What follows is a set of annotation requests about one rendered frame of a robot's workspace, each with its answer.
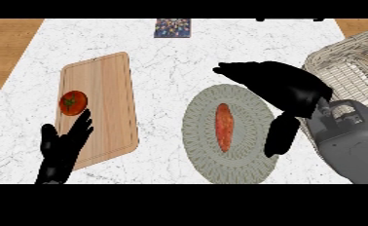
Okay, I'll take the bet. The pale wicker basket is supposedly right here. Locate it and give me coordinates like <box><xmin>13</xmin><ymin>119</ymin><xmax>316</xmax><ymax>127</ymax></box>
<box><xmin>300</xmin><ymin>30</ymin><xmax>368</xmax><ymax>107</ymax></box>

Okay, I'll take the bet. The red tomato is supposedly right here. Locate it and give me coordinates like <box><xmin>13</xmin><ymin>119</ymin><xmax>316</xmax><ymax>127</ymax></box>
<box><xmin>57</xmin><ymin>90</ymin><xmax>88</xmax><ymax>117</ymax></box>

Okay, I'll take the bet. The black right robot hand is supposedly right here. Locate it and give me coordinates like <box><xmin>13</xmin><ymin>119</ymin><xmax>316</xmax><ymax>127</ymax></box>
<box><xmin>211</xmin><ymin>60</ymin><xmax>334</xmax><ymax>159</ymax></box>

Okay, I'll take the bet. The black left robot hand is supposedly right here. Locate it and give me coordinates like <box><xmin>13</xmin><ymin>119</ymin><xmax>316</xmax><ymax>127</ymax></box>
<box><xmin>32</xmin><ymin>108</ymin><xmax>94</xmax><ymax>185</ymax></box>

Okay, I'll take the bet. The round grey woven placemat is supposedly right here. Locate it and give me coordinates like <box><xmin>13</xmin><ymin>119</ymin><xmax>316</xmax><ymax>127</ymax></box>
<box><xmin>181</xmin><ymin>84</ymin><xmax>282</xmax><ymax>185</ymax></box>

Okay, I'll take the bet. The colourful patterned box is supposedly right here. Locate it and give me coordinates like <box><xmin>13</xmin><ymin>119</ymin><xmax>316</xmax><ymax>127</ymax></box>
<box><xmin>152</xmin><ymin>19</ymin><xmax>192</xmax><ymax>39</ymax></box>

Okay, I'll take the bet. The orange sweet potato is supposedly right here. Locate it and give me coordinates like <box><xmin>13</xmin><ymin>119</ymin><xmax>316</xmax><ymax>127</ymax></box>
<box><xmin>214</xmin><ymin>102</ymin><xmax>236</xmax><ymax>154</ymax></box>

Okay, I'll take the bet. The wooden cutting board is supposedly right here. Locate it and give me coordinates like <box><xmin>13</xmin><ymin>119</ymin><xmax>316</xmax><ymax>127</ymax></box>
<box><xmin>53</xmin><ymin>51</ymin><xmax>140</xmax><ymax>171</ymax></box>

